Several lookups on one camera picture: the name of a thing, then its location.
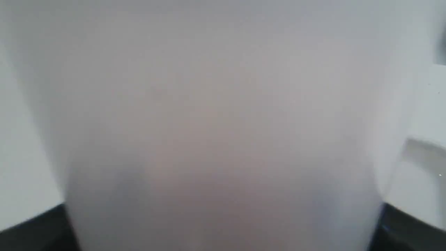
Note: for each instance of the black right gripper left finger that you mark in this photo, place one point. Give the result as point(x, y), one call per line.
point(49, 231)

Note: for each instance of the translucent squeeze bottle amber liquid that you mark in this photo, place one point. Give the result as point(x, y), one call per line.
point(222, 125)

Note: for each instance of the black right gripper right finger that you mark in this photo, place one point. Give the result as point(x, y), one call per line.
point(398, 231)

